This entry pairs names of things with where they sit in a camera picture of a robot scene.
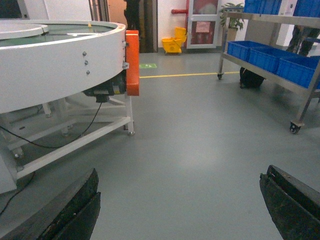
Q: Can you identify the blue bin on cart middle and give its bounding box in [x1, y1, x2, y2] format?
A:
[248, 47, 302, 74]

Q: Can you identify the orange machine guard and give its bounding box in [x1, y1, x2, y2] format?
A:
[125, 30, 140, 96]

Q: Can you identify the blue bin on cart far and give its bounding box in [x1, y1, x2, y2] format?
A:
[227, 40, 270, 62]

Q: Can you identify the black power cable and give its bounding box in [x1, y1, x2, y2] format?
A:
[0, 101, 104, 216]

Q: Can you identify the steel wheeled cart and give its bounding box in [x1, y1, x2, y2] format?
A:
[217, 7, 320, 134]

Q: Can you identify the potted green plant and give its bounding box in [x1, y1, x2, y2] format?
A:
[219, 2, 244, 42]

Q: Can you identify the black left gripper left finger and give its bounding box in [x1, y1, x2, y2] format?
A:
[1, 168, 101, 240]

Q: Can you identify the black bag under cart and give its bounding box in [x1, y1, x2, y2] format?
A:
[239, 67, 265, 89]

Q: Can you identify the yellow mop bucket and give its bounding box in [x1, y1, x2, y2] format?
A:
[161, 27, 187, 54]

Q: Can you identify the blue bin on cart near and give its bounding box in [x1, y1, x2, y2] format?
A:
[275, 55, 320, 89]

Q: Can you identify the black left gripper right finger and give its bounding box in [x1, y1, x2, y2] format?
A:
[259, 165, 320, 240]

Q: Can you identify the blue bin on cart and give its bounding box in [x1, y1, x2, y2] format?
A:
[275, 55, 320, 89]
[248, 47, 302, 74]
[227, 40, 270, 62]

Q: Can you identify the white round conveyor machine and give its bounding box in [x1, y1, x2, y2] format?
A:
[0, 20, 135, 193]

